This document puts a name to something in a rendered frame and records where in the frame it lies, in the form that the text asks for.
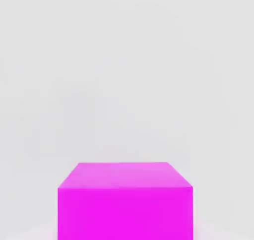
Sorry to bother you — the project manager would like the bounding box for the small magenta cube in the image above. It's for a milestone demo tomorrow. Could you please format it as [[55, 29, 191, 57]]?
[[57, 162, 193, 240]]

